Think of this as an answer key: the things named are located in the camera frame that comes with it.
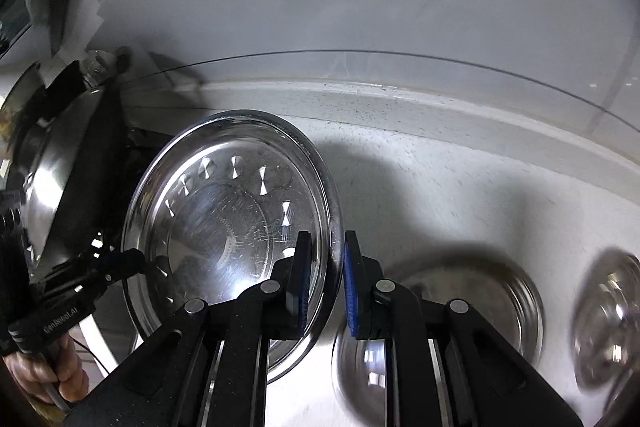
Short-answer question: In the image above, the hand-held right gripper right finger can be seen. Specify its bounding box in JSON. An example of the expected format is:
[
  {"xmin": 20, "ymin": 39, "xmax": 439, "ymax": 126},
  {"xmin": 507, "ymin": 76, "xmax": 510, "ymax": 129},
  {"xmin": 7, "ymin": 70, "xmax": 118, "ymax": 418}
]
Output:
[{"xmin": 343, "ymin": 230, "xmax": 586, "ymax": 427}]

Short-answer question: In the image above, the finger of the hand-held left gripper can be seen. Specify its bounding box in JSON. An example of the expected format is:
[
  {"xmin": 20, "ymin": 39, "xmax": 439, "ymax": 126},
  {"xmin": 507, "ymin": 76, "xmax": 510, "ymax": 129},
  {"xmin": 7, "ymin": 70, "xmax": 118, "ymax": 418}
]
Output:
[{"xmin": 31, "ymin": 248, "xmax": 147, "ymax": 309}]

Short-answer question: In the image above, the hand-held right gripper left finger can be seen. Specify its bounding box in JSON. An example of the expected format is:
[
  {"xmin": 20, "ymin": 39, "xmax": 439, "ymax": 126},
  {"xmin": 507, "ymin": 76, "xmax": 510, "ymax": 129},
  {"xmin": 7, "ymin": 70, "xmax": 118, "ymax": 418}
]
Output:
[{"xmin": 65, "ymin": 231, "xmax": 321, "ymax": 427}]

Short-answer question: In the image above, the dimpled stainless steel plate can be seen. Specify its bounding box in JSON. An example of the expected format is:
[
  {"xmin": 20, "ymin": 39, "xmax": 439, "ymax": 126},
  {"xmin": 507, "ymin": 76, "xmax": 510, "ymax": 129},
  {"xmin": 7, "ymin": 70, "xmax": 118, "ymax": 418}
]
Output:
[{"xmin": 121, "ymin": 109, "xmax": 345, "ymax": 383}]

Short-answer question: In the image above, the person's left hand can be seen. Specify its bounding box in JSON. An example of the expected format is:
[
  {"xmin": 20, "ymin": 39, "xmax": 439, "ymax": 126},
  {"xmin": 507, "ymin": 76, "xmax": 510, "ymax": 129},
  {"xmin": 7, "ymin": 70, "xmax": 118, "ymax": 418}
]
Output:
[{"xmin": 2, "ymin": 336, "xmax": 92, "ymax": 409}]

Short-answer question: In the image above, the stainless steel wok lid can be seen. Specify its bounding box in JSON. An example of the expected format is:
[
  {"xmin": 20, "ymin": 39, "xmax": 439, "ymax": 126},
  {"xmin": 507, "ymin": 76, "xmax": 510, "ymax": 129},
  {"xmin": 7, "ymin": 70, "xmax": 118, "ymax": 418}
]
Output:
[{"xmin": 0, "ymin": 49, "xmax": 121, "ymax": 282}]

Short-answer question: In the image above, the thin black cable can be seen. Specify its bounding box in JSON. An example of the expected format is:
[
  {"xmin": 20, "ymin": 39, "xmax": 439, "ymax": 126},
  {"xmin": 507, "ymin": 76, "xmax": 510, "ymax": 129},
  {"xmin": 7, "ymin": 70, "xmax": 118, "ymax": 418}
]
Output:
[{"xmin": 74, "ymin": 339, "xmax": 110, "ymax": 377}]

